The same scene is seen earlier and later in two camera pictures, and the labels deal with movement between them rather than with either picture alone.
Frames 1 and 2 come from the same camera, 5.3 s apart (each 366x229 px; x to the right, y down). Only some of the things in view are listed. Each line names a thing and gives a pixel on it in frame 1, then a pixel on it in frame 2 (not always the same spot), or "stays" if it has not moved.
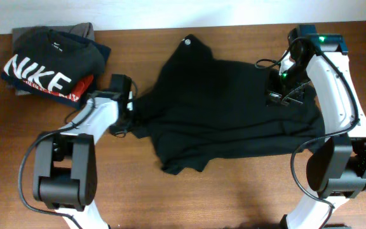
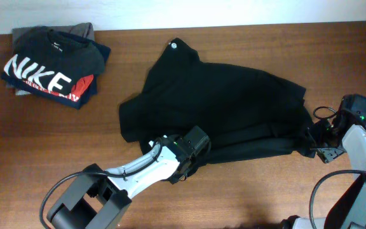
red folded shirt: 75,95 stays
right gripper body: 293,81 to 326,144
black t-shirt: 203,109 stays
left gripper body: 122,124 to 181,173
